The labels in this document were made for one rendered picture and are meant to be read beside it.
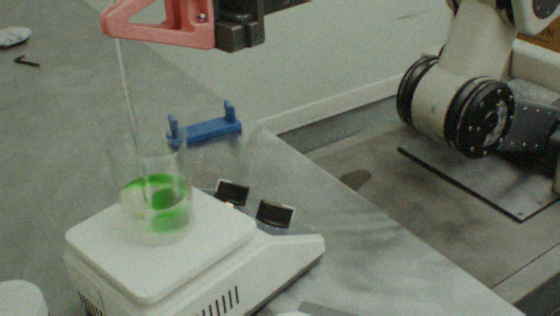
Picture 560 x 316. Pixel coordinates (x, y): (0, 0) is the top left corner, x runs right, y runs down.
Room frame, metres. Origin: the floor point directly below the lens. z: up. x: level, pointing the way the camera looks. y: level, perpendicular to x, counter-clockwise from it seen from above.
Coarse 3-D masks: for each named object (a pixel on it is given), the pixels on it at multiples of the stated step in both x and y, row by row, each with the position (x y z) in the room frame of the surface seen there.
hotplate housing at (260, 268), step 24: (264, 240) 0.38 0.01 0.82; (288, 240) 0.40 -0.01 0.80; (312, 240) 0.42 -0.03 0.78; (72, 264) 0.37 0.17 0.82; (216, 264) 0.35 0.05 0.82; (240, 264) 0.36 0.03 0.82; (264, 264) 0.37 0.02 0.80; (288, 264) 0.39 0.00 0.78; (312, 264) 0.42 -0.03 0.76; (96, 288) 0.34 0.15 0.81; (192, 288) 0.33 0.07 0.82; (216, 288) 0.33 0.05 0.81; (240, 288) 0.35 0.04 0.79; (264, 288) 0.37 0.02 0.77; (96, 312) 0.35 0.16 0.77; (120, 312) 0.32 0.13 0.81; (144, 312) 0.30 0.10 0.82; (168, 312) 0.31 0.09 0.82; (192, 312) 0.32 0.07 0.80; (216, 312) 0.33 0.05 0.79; (240, 312) 0.35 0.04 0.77
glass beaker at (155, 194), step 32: (128, 128) 0.41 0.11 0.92; (160, 128) 0.41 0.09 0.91; (128, 160) 0.35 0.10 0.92; (160, 160) 0.36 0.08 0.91; (128, 192) 0.36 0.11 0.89; (160, 192) 0.36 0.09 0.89; (192, 192) 0.38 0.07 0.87; (128, 224) 0.36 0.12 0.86; (160, 224) 0.35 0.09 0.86; (192, 224) 0.37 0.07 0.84
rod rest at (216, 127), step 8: (224, 104) 0.73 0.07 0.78; (232, 112) 0.71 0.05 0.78; (176, 120) 0.68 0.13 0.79; (208, 120) 0.72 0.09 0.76; (216, 120) 0.72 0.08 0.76; (224, 120) 0.72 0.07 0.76; (232, 120) 0.71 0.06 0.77; (192, 128) 0.70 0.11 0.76; (200, 128) 0.70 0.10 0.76; (208, 128) 0.70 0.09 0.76; (216, 128) 0.70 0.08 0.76; (224, 128) 0.70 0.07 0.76; (232, 128) 0.70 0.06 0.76; (240, 128) 0.71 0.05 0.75; (192, 136) 0.68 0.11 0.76; (200, 136) 0.69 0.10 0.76; (208, 136) 0.69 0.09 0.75; (216, 136) 0.69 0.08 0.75
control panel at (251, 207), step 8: (208, 192) 0.48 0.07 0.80; (248, 200) 0.49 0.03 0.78; (240, 208) 0.45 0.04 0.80; (248, 208) 0.46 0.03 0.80; (256, 208) 0.47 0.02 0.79; (256, 224) 0.41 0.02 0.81; (264, 224) 0.42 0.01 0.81; (296, 224) 0.45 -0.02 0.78; (272, 232) 0.40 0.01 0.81; (280, 232) 0.41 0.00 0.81; (288, 232) 0.41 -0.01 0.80; (296, 232) 0.42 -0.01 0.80; (304, 232) 0.43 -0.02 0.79; (312, 232) 0.43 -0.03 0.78
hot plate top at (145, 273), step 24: (96, 216) 0.40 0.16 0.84; (120, 216) 0.40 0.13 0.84; (216, 216) 0.39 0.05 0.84; (240, 216) 0.39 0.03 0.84; (72, 240) 0.37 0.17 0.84; (96, 240) 0.37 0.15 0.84; (120, 240) 0.37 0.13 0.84; (192, 240) 0.36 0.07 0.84; (216, 240) 0.36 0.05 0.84; (240, 240) 0.36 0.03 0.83; (96, 264) 0.34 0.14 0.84; (120, 264) 0.34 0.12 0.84; (144, 264) 0.33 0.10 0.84; (168, 264) 0.33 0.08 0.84; (192, 264) 0.33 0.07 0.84; (120, 288) 0.32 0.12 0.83; (144, 288) 0.31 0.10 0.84; (168, 288) 0.31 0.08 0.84
